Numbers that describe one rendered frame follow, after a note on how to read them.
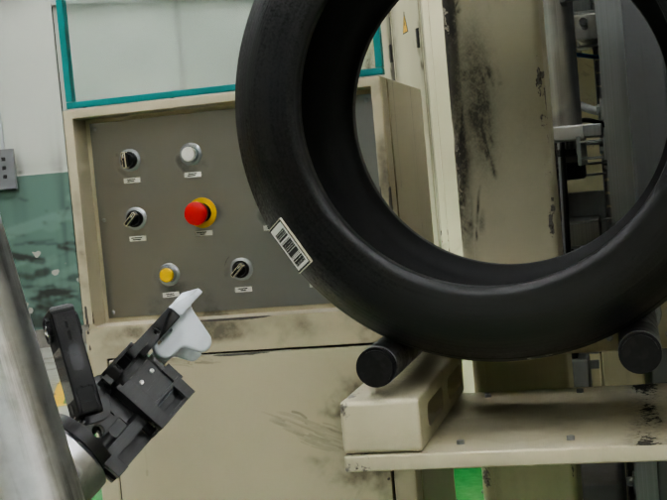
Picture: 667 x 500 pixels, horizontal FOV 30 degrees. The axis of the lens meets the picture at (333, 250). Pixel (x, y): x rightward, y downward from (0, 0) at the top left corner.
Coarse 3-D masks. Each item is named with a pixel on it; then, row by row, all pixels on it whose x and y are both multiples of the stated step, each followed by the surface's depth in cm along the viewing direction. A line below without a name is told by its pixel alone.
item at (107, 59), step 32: (64, 0) 211; (96, 0) 209; (128, 0) 208; (160, 0) 207; (192, 0) 206; (224, 0) 204; (64, 32) 211; (96, 32) 210; (128, 32) 209; (160, 32) 207; (192, 32) 206; (224, 32) 205; (64, 64) 211; (96, 64) 210; (128, 64) 209; (160, 64) 208; (192, 64) 206; (224, 64) 205; (96, 96) 211; (128, 96) 209; (160, 96) 207
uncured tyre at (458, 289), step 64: (256, 0) 138; (320, 0) 132; (384, 0) 159; (640, 0) 152; (256, 64) 136; (320, 64) 161; (256, 128) 136; (320, 128) 162; (256, 192) 140; (320, 192) 134; (320, 256) 135; (384, 256) 135; (448, 256) 160; (576, 256) 156; (640, 256) 127; (384, 320) 136; (448, 320) 133; (512, 320) 131; (576, 320) 130
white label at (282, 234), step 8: (280, 224) 137; (272, 232) 139; (280, 232) 138; (288, 232) 136; (280, 240) 139; (288, 240) 137; (296, 240) 136; (288, 248) 138; (296, 248) 137; (288, 256) 139; (296, 256) 138; (304, 256) 136; (296, 264) 139; (304, 264) 137
